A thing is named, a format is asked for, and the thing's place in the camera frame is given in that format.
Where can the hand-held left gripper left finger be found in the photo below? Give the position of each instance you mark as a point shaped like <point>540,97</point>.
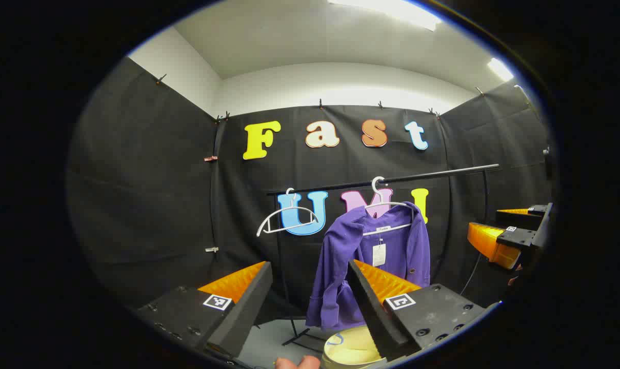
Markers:
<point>248,302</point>

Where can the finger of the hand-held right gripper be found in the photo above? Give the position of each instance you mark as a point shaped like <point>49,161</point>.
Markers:
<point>525,215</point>
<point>515,237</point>

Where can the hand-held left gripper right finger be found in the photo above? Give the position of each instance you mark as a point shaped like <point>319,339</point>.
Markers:
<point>368,307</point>

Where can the cream round laundry hamper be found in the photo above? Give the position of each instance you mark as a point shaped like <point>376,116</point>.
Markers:
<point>351,351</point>

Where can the purple knit shirt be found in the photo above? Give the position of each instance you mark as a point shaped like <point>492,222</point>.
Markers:
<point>340,246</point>

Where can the white plastic hanger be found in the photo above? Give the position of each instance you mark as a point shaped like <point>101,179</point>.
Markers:
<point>268,218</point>
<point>377,190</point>

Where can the black clothes rack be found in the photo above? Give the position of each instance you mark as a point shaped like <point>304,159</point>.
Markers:
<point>433,175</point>

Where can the black backdrop cloth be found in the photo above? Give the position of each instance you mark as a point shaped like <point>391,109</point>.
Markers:
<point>151,205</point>

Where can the small ceiling light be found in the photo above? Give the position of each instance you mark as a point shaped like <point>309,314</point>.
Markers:
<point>500,69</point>

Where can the row of black backdrop clips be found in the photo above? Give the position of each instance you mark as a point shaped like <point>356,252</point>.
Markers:
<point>320,104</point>

